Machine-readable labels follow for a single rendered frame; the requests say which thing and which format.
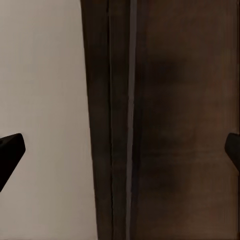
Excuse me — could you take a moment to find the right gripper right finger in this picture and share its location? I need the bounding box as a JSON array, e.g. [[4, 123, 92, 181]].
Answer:
[[224, 132, 240, 172]]

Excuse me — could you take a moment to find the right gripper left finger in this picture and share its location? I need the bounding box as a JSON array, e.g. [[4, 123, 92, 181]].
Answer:
[[0, 133, 26, 192]]

